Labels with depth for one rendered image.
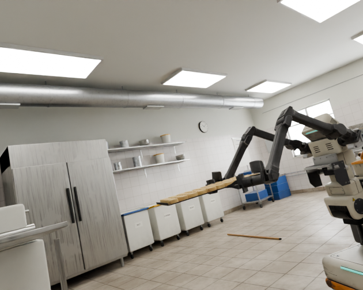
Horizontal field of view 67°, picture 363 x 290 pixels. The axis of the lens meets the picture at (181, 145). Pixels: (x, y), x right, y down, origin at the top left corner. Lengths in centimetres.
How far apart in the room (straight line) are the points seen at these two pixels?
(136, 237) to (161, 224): 57
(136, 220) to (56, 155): 174
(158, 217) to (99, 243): 130
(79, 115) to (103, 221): 221
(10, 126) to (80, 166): 147
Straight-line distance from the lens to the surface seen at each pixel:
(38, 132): 539
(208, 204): 617
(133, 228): 502
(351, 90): 818
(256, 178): 151
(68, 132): 553
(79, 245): 438
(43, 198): 425
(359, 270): 229
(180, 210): 569
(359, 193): 222
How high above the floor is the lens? 107
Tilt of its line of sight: 7 degrees up
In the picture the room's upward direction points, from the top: 13 degrees counter-clockwise
